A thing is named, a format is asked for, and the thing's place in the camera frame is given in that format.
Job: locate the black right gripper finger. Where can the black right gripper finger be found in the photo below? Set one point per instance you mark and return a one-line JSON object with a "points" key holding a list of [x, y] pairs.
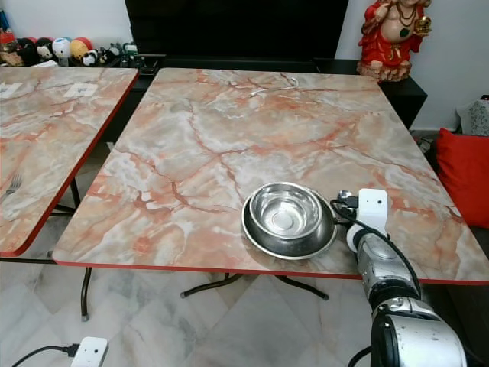
{"points": [[335, 206]]}

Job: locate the stainless steel bowl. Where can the stainless steel bowl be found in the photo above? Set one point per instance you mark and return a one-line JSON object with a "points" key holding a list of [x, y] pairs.
{"points": [[285, 210]]}

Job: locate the stainless steel plate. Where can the stainless steel plate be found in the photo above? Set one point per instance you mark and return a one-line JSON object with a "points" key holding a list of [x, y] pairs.
{"points": [[290, 248]]}

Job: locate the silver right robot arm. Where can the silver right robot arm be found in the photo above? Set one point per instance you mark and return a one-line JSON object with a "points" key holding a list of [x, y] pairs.
{"points": [[401, 290]]}

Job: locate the steel fork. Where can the steel fork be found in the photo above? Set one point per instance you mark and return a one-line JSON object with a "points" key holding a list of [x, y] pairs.
{"points": [[12, 186]]}

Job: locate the red cushion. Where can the red cushion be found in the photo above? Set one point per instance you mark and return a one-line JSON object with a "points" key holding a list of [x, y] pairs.
{"points": [[464, 176]]}

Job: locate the marble pattern folding table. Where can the marble pattern folding table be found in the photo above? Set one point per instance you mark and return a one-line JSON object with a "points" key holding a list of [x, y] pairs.
{"points": [[46, 138], [199, 145]]}

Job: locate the grey speckled cushion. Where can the grey speckled cushion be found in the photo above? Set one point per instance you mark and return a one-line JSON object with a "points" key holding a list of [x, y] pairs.
{"points": [[475, 116]]}

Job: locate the red laughing Buddha statue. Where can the red laughing Buddha statue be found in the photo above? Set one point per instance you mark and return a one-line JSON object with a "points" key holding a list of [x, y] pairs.
{"points": [[392, 42]]}

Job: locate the red lidded jar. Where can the red lidded jar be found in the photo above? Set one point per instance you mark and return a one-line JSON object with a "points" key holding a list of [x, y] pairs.
{"points": [[11, 47]]}

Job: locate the black television screen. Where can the black television screen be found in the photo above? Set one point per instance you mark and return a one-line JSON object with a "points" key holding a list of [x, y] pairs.
{"points": [[237, 27]]}

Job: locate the black white round toy figure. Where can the black white round toy figure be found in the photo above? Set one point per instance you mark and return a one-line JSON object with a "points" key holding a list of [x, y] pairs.
{"points": [[44, 49]]}

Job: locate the white paper label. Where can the white paper label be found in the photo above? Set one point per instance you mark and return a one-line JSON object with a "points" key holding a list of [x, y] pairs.
{"points": [[81, 90]]}

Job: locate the red yellow round toy figure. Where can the red yellow round toy figure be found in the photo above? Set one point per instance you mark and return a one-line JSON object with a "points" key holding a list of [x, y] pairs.
{"points": [[80, 48]]}

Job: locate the small panda figurine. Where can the small panda figurine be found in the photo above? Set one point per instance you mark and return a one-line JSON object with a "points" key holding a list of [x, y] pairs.
{"points": [[89, 58]]}

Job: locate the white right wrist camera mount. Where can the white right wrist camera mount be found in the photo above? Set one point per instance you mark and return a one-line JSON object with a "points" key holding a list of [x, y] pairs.
{"points": [[373, 208]]}

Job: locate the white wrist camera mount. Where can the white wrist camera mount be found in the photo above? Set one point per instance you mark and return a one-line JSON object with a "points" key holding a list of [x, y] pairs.
{"points": [[373, 208], [90, 352]]}

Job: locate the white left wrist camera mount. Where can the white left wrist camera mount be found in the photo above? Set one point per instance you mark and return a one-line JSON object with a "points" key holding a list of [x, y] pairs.
{"points": [[90, 352]]}

